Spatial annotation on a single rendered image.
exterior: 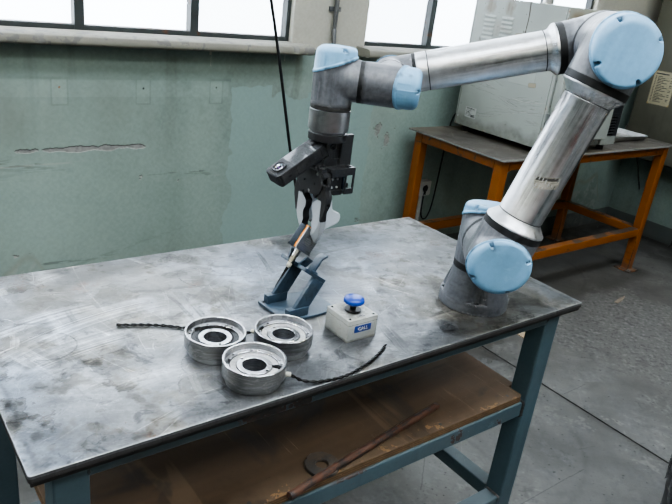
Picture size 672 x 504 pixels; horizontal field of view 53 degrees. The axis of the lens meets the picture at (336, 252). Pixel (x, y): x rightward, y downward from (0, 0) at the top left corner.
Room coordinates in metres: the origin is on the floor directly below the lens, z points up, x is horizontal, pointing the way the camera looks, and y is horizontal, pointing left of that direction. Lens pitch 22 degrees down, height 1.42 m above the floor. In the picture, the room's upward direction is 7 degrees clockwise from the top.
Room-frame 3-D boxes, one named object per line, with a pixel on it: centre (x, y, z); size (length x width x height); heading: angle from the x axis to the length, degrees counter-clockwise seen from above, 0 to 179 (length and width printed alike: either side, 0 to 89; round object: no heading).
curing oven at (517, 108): (3.41, -0.94, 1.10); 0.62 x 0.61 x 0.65; 129
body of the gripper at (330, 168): (1.23, 0.04, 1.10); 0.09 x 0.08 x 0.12; 132
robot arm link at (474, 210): (1.34, -0.31, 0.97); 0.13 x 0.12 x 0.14; 178
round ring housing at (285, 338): (1.04, 0.07, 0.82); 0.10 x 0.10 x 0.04
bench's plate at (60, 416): (1.26, 0.07, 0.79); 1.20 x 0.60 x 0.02; 129
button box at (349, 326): (1.14, -0.05, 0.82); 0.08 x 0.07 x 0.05; 129
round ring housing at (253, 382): (0.93, 0.11, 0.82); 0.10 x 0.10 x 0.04
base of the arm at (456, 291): (1.34, -0.31, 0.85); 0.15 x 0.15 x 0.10
